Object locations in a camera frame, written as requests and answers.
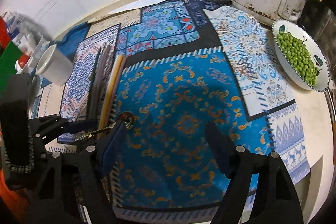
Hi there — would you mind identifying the white ceramic utensil cup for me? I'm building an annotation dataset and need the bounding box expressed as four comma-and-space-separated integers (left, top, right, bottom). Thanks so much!
36, 44, 74, 86

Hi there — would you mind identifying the bowl of green peas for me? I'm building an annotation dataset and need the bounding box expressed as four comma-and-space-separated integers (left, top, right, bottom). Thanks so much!
272, 20, 330, 93

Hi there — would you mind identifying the green cutting board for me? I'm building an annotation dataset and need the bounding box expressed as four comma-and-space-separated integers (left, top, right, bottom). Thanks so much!
0, 42, 23, 94

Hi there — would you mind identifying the metal spoon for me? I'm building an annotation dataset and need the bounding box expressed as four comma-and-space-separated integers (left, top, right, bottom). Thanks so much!
75, 111, 134, 141

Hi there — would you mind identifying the wooden chopstick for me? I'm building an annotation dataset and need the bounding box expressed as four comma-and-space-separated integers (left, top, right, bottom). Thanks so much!
98, 54, 126, 130

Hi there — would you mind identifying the patterned blue table mat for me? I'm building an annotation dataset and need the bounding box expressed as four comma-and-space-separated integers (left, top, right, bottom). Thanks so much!
30, 0, 310, 219

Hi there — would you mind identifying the white plastic bag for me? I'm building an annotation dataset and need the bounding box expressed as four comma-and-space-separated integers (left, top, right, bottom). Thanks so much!
1, 11, 38, 57

